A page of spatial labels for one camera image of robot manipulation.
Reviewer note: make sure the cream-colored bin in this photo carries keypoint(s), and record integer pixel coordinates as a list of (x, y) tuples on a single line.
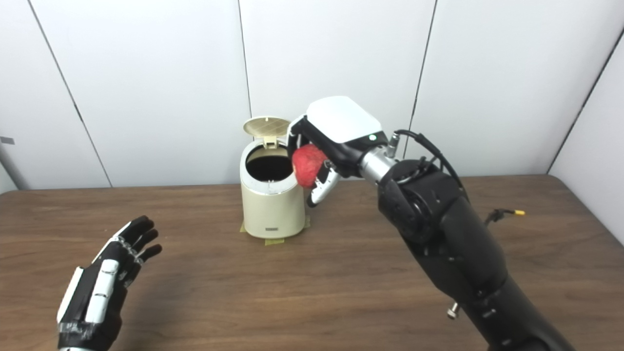
[(273, 209)]

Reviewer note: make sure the red apple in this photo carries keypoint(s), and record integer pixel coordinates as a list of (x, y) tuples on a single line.
[(308, 165)]

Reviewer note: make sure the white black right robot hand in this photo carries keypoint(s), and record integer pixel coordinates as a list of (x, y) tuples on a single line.
[(341, 122)]

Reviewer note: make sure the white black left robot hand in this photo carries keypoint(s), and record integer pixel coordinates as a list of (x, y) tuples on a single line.
[(92, 297)]

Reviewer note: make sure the cream round bin lid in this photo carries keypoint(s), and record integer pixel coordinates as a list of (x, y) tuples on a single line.
[(265, 126)]

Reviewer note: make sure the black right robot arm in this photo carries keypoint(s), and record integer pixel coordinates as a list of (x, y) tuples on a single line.
[(453, 243)]

